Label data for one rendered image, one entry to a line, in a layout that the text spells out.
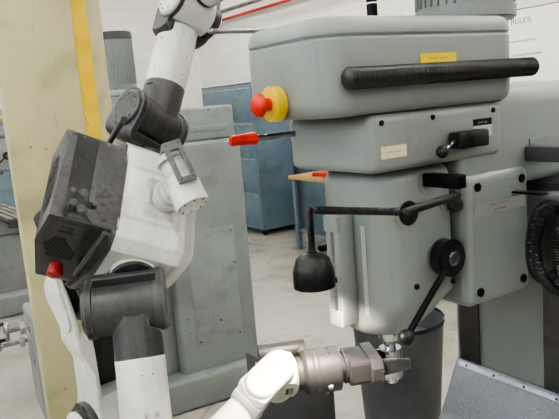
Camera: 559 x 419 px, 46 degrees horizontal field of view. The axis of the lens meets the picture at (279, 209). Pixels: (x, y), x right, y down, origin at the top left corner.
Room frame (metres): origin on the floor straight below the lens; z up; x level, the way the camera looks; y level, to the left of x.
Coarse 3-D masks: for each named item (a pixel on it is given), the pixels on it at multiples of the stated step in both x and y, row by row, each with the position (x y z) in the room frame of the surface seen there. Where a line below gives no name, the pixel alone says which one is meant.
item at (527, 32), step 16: (528, 16) 5.80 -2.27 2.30; (544, 16) 5.67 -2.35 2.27; (512, 32) 5.94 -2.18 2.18; (528, 32) 5.80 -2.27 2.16; (544, 32) 5.67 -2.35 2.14; (512, 48) 5.94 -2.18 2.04; (528, 48) 5.80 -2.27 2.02; (544, 48) 5.67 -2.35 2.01; (544, 64) 5.67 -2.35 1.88; (512, 80) 5.94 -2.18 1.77; (528, 80) 5.81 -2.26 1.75; (544, 80) 5.68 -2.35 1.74
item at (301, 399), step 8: (248, 352) 1.65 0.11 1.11; (256, 352) 1.65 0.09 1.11; (248, 360) 1.65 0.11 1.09; (256, 360) 1.61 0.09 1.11; (248, 368) 1.65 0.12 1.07; (304, 392) 1.49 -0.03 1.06; (288, 400) 1.50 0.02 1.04; (296, 400) 1.48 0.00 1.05; (304, 400) 1.49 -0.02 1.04; (312, 400) 1.50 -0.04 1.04; (320, 400) 1.52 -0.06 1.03; (328, 400) 1.53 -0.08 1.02; (272, 408) 1.56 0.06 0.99; (280, 408) 1.53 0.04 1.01; (288, 408) 1.50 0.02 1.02; (296, 408) 1.48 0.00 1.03; (304, 408) 1.49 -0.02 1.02; (312, 408) 1.50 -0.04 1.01; (320, 408) 1.52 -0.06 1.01; (328, 408) 1.53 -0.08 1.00; (264, 416) 1.60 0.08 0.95; (272, 416) 1.57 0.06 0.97; (280, 416) 1.53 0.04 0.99; (288, 416) 1.51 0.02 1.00; (296, 416) 1.48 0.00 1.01; (304, 416) 1.49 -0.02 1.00; (312, 416) 1.50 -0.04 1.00; (320, 416) 1.51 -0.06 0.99; (328, 416) 1.53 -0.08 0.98
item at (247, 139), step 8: (232, 136) 1.18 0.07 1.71; (240, 136) 1.19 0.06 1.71; (248, 136) 1.20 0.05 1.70; (256, 136) 1.20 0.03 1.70; (264, 136) 1.22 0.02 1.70; (272, 136) 1.23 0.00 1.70; (280, 136) 1.24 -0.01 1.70; (288, 136) 1.25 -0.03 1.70; (232, 144) 1.19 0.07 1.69; (240, 144) 1.19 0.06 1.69; (248, 144) 1.20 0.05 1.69; (256, 144) 1.21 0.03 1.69
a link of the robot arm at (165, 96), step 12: (144, 84) 1.48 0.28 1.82; (156, 84) 1.45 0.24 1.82; (168, 84) 1.45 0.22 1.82; (156, 96) 1.44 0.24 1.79; (168, 96) 1.44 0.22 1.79; (180, 96) 1.47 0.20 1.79; (156, 108) 1.41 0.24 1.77; (168, 108) 1.44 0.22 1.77; (180, 108) 1.47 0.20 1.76; (144, 120) 1.38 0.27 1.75; (156, 120) 1.40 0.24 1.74; (168, 120) 1.43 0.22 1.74; (180, 120) 1.46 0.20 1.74; (144, 132) 1.40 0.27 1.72; (156, 132) 1.41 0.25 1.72; (168, 132) 1.43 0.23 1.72; (180, 132) 1.45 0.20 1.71
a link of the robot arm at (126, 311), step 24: (96, 288) 1.14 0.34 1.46; (120, 288) 1.14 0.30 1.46; (144, 288) 1.14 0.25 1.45; (96, 312) 1.10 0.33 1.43; (120, 312) 1.11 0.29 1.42; (144, 312) 1.11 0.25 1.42; (96, 336) 1.12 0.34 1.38; (120, 336) 1.10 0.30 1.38; (144, 336) 1.10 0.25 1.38; (120, 360) 1.09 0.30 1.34
